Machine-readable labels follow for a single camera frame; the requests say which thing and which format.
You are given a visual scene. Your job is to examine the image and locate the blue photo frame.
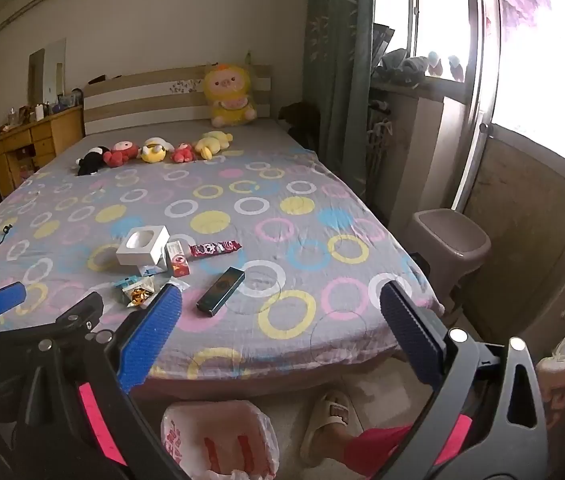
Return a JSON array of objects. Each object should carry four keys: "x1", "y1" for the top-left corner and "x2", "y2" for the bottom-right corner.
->
[{"x1": 55, "y1": 89, "x2": 84, "y2": 109}]

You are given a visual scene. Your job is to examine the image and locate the dark brown cloth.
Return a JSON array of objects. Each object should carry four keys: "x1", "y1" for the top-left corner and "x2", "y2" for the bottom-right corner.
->
[{"x1": 278, "y1": 101, "x2": 320, "y2": 151}]

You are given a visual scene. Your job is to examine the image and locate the white plastic trash bag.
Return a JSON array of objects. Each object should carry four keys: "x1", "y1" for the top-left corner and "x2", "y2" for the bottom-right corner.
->
[{"x1": 160, "y1": 400, "x2": 280, "y2": 480}]

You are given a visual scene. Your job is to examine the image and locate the person's right leg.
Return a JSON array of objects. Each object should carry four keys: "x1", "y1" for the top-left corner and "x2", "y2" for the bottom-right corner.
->
[{"x1": 335, "y1": 412, "x2": 473, "y2": 479}]

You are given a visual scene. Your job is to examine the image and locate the beige slipper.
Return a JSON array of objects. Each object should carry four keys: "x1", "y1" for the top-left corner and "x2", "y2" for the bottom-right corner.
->
[{"x1": 299, "y1": 390, "x2": 365, "y2": 466}]

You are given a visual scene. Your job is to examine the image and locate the clear snack wrapper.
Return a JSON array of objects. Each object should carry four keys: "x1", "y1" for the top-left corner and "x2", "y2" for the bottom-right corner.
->
[{"x1": 114, "y1": 275, "x2": 188, "y2": 308}]

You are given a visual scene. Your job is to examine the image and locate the wall mirror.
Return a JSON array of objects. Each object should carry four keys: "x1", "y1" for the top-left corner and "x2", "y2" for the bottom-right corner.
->
[{"x1": 28, "y1": 37, "x2": 67, "y2": 106}]

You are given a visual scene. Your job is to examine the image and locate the bed with ring-patterned sheet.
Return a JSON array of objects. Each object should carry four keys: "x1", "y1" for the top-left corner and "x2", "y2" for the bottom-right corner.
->
[{"x1": 0, "y1": 120, "x2": 445, "y2": 401}]

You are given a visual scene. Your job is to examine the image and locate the small red plush toy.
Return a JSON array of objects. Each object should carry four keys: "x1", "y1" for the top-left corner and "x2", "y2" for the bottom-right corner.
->
[{"x1": 171, "y1": 142, "x2": 198, "y2": 163}]

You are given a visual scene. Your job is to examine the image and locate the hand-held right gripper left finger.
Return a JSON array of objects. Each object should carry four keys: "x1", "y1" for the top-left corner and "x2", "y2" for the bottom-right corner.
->
[{"x1": 12, "y1": 282, "x2": 188, "y2": 480}]

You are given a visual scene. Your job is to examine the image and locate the green curtain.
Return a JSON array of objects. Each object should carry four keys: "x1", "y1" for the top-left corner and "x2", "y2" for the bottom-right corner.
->
[{"x1": 303, "y1": 0, "x2": 378, "y2": 196}]

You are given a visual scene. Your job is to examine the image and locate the purple hanging garment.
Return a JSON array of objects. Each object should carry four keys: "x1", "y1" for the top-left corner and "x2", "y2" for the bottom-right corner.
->
[{"x1": 499, "y1": 0, "x2": 553, "y2": 28}]

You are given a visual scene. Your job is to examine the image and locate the white radiator pipes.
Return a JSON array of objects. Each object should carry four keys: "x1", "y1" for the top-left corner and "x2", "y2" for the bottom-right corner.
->
[{"x1": 366, "y1": 100, "x2": 393, "y2": 181}]

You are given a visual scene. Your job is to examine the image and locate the long black box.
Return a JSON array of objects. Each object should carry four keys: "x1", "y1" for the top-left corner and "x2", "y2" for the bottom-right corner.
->
[{"x1": 196, "y1": 266, "x2": 246, "y2": 318}]

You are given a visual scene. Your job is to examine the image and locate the wooden dresser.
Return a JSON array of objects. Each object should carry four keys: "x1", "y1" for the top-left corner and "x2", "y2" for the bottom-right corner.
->
[{"x1": 0, "y1": 105, "x2": 86, "y2": 201}]

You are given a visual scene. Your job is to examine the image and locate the striped wooden headboard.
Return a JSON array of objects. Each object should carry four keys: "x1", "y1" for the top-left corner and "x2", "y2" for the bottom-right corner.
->
[{"x1": 83, "y1": 64, "x2": 273, "y2": 136}]

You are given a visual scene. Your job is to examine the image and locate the large yellow pig plush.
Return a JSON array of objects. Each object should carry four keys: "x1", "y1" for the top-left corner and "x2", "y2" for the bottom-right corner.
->
[{"x1": 204, "y1": 62, "x2": 259, "y2": 128}]

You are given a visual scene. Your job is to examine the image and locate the grey plush toy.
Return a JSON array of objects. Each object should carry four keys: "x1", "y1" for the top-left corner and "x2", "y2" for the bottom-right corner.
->
[{"x1": 377, "y1": 49, "x2": 430, "y2": 83}]

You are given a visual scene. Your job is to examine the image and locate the red white small carton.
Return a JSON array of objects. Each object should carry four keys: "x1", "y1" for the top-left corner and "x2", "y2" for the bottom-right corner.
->
[{"x1": 165, "y1": 240, "x2": 192, "y2": 277}]

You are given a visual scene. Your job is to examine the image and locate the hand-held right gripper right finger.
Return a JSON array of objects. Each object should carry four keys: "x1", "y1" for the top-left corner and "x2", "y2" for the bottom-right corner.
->
[{"x1": 379, "y1": 280, "x2": 550, "y2": 480}]

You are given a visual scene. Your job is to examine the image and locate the silver framed window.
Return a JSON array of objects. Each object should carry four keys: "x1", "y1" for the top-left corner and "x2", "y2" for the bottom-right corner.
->
[{"x1": 372, "y1": 0, "x2": 469, "y2": 83}]

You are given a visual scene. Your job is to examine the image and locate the person's left leg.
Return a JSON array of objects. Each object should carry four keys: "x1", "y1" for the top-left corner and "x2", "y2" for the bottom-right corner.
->
[{"x1": 78, "y1": 382, "x2": 128, "y2": 467}]

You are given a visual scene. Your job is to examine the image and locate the glazed balcony door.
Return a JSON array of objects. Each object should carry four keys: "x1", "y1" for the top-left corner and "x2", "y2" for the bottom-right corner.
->
[{"x1": 455, "y1": 0, "x2": 565, "y2": 361}]

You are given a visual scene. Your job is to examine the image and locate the yellow white plush toy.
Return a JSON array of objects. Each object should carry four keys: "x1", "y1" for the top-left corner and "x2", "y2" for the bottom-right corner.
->
[{"x1": 140, "y1": 137, "x2": 176, "y2": 164}]

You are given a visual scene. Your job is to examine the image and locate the dark framed board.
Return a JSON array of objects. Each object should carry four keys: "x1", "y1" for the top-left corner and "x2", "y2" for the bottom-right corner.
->
[{"x1": 373, "y1": 22, "x2": 396, "y2": 68}]

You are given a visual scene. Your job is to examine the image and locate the yellow duck plush toy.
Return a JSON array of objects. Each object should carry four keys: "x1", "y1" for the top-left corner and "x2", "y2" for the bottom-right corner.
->
[{"x1": 195, "y1": 130, "x2": 246, "y2": 161}]

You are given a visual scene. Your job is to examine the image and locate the person's leg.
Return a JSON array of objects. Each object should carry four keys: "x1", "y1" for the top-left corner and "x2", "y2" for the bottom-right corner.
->
[
  {"x1": 335, "y1": 412, "x2": 473, "y2": 479},
  {"x1": 78, "y1": 382, "x2": 128, "y2": 467}
]

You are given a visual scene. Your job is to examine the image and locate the black plush toy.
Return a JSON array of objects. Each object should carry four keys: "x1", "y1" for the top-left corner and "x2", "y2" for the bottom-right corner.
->
[{"x1": 75, "y1": 146, "x2": 112, "y2": 177}]

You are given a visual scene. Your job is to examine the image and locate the white box with round window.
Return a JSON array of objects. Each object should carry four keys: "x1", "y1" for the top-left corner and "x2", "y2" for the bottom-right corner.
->
[{"x1": 115, "y1": 226, "x2": 170, "y2": 267}]

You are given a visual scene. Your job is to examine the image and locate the red candy wrapper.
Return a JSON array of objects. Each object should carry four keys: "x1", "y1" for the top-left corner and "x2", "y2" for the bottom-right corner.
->
[{"x1": 190, "y1": 240, "x2": 243, "y2": 257}]

